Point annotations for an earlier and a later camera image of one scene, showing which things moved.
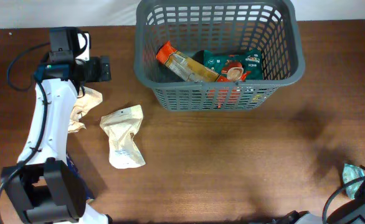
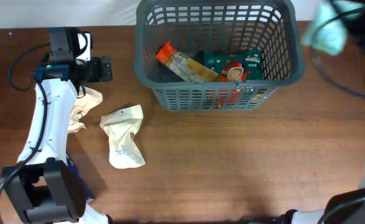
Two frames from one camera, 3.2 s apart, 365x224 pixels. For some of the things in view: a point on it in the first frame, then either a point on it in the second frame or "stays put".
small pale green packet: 349,173 to 332,36
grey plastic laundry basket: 194,26 stays put
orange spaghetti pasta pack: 184,66 stays put
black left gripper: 104,68 stays put
